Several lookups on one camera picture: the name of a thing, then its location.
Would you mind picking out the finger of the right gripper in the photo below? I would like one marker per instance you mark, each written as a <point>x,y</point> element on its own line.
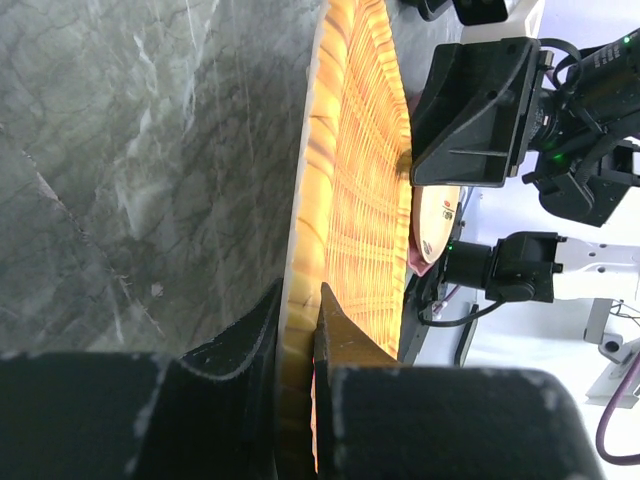
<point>470,125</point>

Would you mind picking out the pink scalloped plate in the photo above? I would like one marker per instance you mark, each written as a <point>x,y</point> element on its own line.
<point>415,261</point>

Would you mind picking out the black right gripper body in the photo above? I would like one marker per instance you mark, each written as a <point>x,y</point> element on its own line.
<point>584,131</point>

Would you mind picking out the beige flower plate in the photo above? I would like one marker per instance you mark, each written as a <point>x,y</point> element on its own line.
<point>434,210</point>

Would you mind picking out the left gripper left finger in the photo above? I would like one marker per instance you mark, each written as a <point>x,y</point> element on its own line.
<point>208,414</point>

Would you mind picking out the wooden bamboo tray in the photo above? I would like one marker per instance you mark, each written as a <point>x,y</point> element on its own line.
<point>351,209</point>

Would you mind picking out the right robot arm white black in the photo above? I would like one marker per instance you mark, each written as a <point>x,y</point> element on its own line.
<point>542,267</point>

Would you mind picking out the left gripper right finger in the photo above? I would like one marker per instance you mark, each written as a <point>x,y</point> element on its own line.
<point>377,418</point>

